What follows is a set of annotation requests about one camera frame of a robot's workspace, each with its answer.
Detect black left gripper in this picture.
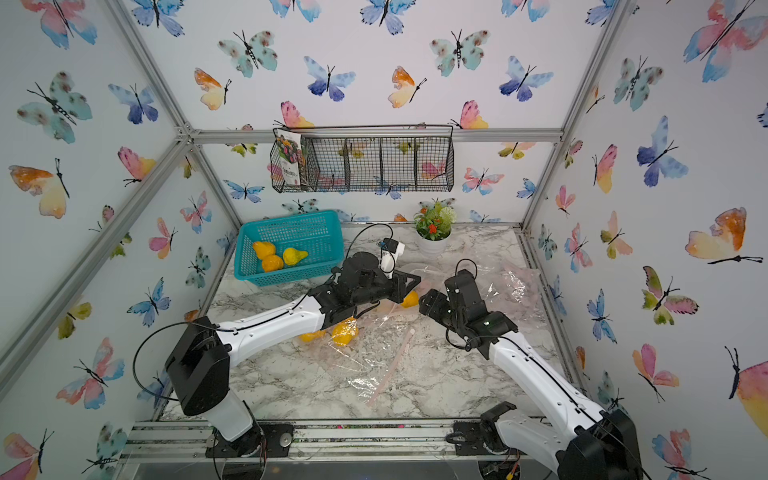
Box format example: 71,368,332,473
349,270,420,311

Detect yellow-green pear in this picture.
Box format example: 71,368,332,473
282,247,309,267

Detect yellow pear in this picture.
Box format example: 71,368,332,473
261,254,285,273

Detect orange pear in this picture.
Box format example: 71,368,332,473
252,241,276,260

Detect clear zip-top bag with pears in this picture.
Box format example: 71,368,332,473
456,256,543,321

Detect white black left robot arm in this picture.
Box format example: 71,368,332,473
165,252,421,443

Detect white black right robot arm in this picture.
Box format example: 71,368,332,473
419,269,644,479

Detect clear bag of lemons front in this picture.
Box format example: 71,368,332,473
295,319,416,405

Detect white pot artificial plant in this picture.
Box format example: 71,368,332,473
414,198,458,258

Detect teal plastic basket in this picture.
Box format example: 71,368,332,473
234,211,344,287

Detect seed packet in basket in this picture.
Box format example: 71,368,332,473
275,130,306,186

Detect black wire wall basket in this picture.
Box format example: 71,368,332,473
268,124,455,199

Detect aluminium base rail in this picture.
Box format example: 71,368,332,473
120,418,528,465

